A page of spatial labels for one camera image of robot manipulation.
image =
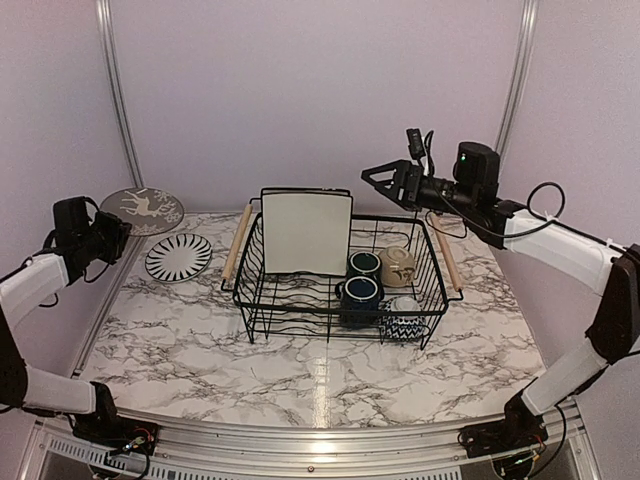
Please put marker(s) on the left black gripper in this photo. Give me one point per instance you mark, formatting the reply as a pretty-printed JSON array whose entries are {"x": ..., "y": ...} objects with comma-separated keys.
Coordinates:
[{"x": 121, "y": 231}]

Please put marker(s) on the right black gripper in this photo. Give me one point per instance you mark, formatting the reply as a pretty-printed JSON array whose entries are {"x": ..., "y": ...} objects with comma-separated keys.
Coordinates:
[{"x": 411, "y": 182}]

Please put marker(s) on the grey reindeer round plate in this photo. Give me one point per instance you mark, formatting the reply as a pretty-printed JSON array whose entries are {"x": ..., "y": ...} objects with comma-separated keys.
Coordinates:
[{"x": 150, "y": 211}]

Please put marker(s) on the black white striped round plate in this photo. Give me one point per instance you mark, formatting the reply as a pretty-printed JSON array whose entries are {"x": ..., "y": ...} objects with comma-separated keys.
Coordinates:
[{"x": 178, "y": 258}]

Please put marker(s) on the white square plate black rim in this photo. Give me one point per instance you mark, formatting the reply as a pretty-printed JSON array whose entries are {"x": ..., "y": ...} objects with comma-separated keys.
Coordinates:
[{"x": 306, "y": 233}]

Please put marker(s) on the floral square plate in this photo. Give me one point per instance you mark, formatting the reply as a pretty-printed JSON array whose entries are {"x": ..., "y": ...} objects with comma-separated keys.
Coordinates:
[{"x": 313, "y": 190}]

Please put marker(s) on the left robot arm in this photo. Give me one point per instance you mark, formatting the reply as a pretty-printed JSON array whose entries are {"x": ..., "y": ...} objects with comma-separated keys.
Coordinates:
[{"x": 77, "y": 240}]

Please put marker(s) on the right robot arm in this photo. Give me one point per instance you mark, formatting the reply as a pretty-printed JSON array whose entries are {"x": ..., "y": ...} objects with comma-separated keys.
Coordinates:
[{"x": 612, "y": 272}]

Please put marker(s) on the beige ceramic bowl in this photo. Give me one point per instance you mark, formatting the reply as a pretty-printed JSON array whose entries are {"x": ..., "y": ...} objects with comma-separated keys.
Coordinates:
[{"x": 397, "y": 267}]

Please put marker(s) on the dark blue mug rear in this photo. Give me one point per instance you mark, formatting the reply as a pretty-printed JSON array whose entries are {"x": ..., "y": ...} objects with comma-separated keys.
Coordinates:
[{"x": 363, "y": 263}]

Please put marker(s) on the dark blue mug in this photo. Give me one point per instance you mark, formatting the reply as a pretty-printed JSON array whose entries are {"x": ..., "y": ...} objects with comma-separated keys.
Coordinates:
[
  {"x": 360, "y": 297},
  {"x": 363, "y": 263}
]

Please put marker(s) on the dark blue mug front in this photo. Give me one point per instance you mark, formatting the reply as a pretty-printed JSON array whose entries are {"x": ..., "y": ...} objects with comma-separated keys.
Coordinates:
[{"x": 360, "y": 297}]

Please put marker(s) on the blue white patterned bowl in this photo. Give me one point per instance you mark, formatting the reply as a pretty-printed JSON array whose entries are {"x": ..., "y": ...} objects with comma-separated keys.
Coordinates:
[{"x": 400, "y": 320}]

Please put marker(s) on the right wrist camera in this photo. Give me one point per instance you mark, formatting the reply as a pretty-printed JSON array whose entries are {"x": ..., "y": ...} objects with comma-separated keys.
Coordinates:
[{"x": 415, "y": 144}]

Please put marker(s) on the black wire dish rack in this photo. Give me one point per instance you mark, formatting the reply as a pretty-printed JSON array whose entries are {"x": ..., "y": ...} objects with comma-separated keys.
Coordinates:
[{"x": 305, "y": 304}]

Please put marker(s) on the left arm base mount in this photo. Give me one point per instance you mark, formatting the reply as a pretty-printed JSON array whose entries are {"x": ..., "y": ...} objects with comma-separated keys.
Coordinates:
[{"x": 122, "y": 436}]

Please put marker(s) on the right aluminium frame post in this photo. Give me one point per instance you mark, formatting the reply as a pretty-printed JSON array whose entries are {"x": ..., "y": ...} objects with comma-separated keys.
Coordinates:
[{"x": 522, "y": 61}]

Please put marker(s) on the aluminium frame post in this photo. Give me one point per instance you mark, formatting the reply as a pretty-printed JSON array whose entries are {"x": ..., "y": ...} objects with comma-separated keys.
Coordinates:
[
  {"x": 108, "y": 41},
  {"x": 522, "y": 61}
]

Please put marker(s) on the left aluminium frame post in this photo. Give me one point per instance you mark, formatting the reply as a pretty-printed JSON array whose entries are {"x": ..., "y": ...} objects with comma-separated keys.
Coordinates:
[{"x": 108, "y": 41}]

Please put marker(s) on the front aluminium rail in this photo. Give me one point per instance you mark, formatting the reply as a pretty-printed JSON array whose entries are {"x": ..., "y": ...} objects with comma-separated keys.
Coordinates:
[{"x": 189, "y": 449}]

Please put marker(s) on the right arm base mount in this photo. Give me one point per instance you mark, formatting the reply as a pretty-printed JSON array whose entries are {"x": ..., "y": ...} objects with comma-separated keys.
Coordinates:
[{"x": 500, "y": 445}]

